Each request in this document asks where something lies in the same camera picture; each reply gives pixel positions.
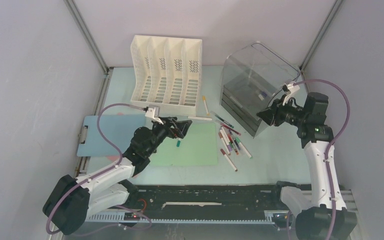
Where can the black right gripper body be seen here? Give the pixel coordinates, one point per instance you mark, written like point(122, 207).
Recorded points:
point(287, 113)

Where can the dark red pen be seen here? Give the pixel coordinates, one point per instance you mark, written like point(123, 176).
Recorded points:
point(230, 129)

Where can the green capped white marker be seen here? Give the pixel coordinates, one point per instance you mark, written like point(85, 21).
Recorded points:
point(242, 146)

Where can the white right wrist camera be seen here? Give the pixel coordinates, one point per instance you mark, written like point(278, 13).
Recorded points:
point(290, 91)

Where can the brown capped white marker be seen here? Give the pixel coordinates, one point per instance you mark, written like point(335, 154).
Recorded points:
point(224, 143)

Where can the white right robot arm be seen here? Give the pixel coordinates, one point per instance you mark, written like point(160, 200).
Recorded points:
point(325, 216)

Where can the white file organizer rack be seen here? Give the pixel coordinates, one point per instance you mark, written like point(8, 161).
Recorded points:
point(168, 73)

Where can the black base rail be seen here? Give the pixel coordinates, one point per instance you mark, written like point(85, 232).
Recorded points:
point(230, 203)

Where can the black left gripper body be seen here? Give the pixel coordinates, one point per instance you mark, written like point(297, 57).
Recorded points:
point(160, 132)

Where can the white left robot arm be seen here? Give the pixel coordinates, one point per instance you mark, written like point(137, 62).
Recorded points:
point(73, 200)

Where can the blue clipboard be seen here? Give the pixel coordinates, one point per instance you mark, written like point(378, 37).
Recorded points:
point(119, 129)

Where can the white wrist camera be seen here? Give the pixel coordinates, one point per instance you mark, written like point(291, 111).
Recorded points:
point(290, 91)
point(152, 112)

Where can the green clipboard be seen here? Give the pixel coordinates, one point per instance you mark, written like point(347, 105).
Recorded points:
point(198, 148)

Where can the transparent grey drawer box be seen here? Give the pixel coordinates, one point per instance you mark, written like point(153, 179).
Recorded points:
point(253, 69)

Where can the pink paper sheet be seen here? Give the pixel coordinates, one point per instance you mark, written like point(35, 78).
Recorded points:
point(115, 158)

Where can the green tipped dark pen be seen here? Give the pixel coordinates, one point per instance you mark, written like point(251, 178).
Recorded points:
point(222, 119)

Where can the red capped white marker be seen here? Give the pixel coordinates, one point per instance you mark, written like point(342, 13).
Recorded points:
point(225, 155)

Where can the white marker pen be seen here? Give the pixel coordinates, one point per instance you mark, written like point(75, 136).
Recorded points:
point(200, 118)

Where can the yellow capped pen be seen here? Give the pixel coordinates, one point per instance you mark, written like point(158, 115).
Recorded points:
point(205, 105)

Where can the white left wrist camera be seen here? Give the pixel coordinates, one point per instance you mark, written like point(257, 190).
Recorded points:
point(152, 112)

